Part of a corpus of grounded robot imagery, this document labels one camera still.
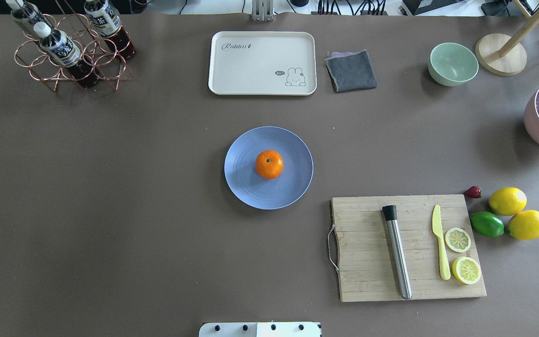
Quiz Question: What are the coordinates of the orange fruit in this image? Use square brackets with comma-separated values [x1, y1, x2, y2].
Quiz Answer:
[255, 150, 284, 180]

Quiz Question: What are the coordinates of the blue round plate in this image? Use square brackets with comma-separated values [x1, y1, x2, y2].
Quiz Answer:
[223, 126, 314, 210]

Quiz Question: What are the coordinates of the cream rabbit tray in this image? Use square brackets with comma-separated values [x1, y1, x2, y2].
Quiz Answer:
[208, 31, 317, 96]

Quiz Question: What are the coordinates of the grey folded cloth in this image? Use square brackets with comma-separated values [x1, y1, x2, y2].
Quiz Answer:
[325, 49, 377, 93]

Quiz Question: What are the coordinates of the steel muddler black tip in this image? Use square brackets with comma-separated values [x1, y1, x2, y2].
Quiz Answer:
[381, 205, 413, 300]

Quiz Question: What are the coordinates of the lemon slice inner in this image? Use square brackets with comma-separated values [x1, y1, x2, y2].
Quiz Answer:
[444, 227, 472, 253]

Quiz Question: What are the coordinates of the yellow plastic knife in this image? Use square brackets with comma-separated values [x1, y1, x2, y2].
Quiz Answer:
[431, 204, 451, 281]

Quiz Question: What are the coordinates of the red strawberry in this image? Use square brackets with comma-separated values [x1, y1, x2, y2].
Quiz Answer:
[463, 185, 482, 199]

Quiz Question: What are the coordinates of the green bowl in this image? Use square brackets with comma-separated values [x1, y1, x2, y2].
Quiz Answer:
[428, 42, 479, 86]

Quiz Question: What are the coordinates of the lemon slice near edge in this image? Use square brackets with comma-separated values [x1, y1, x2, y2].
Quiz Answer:
[451, 256, 481, 285]

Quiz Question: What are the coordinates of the green lime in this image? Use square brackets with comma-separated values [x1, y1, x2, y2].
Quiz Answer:
[470, 211, 505, 237]

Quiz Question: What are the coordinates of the tea bottle top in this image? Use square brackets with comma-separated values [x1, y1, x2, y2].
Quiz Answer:
[83, 0, 137, 60]

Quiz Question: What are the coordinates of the tea bottle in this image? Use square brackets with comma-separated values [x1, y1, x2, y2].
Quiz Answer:
[34, 22, 99, 88]
[83, 0, 137, 60]
[6, 0, 53, 38]

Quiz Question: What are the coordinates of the tea bottle lower left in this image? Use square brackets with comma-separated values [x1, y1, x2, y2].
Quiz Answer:
[34, 22, 99, 88]

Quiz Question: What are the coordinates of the yellow lemon upper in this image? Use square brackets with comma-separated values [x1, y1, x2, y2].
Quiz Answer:
[488, 186, 527, 216]

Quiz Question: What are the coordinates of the yellow lemon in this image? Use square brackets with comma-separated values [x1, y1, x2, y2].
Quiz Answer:
[507, 210, 539, 240]
[488, 186, 527, 216]

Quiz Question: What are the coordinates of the wooden stand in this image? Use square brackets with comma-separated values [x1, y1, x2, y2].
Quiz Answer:
[474, 9, 539, 76]

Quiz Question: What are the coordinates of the yellow lemon lower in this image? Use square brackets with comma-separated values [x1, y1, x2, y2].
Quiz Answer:
[507, 210, 539, 240]

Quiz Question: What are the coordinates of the tea bottle lower right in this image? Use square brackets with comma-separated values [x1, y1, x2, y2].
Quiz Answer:
[6, 0, 53, 38]

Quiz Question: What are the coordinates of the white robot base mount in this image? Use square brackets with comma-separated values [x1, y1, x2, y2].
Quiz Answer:
[198, 321, 322, 337]

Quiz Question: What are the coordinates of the copper wire bottle rack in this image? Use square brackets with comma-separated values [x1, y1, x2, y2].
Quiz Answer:
[7, 0, 137, 92]

